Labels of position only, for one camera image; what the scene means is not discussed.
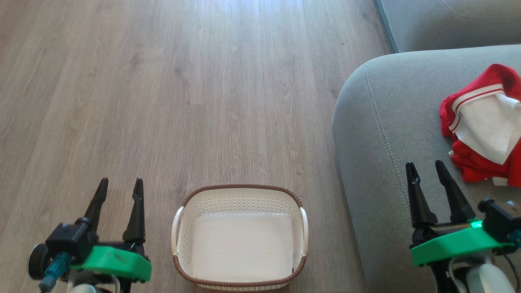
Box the teal left camera connector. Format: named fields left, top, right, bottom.
left=39, top=251, right=72, bottom=293

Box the white laundry basket brown rim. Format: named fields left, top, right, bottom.
left=171, top=184, right=309, bottom=291

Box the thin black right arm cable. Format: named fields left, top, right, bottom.
left=497, top=247, right=521, bottom=292

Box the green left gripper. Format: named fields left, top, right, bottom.
left=70, top=177, right=152, bottom=283

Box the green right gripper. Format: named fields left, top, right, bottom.
left=405, top=160, right=516, bottom=293

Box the large sofa seat cushion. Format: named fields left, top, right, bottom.
left=331, top=44, right=521, bottom=293
left=374, top=0, right=521, bottom=53

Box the red garment with white panel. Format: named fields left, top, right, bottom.
left=439, top=63, right=521, bottom=166

